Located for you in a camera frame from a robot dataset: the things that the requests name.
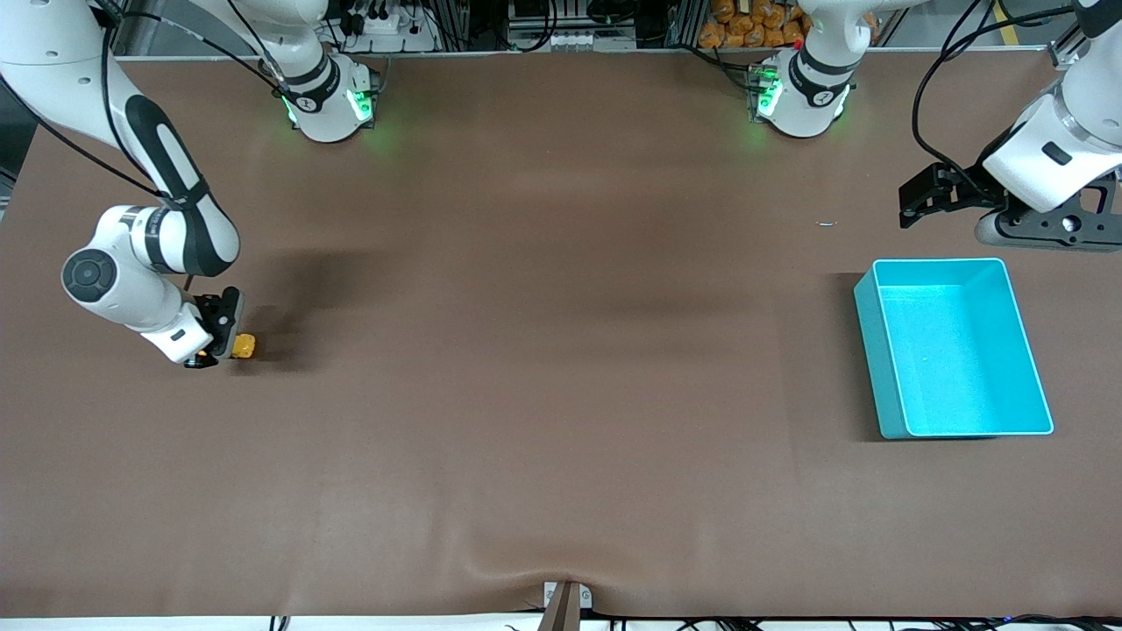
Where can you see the white power strip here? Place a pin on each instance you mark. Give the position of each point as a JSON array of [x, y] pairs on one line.
[[390, 28]]

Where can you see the pile of orange packets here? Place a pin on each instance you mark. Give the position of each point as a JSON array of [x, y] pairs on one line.
[[745, 31]]

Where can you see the grey base connector box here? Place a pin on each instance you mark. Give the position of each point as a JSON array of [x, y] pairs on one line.
[[761, 88], [372, 88]]

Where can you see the brown table mat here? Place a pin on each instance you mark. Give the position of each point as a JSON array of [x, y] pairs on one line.
[[561, 394]]

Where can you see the aluminium frame profile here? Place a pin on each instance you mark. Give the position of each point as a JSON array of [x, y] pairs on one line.
[[1065, 54], [124, 35]]

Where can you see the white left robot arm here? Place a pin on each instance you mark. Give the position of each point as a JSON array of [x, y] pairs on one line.
[[811, 96]]

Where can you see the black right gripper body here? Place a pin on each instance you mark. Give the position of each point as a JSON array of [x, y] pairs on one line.
[[213, 312]]

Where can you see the turquoise plastic bin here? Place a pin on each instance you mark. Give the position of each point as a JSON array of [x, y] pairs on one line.
[[964, 368]]

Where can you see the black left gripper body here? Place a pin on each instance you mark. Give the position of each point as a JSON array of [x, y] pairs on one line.
[[967, 187]]

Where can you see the grey control unit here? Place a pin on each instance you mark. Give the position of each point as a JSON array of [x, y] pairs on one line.
[[574, 39]]

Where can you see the yellow beetle toy car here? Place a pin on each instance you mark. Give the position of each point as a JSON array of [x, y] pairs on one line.
[[245, 346]]

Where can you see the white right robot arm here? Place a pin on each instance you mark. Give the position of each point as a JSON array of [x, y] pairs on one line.
[[114, 289]]

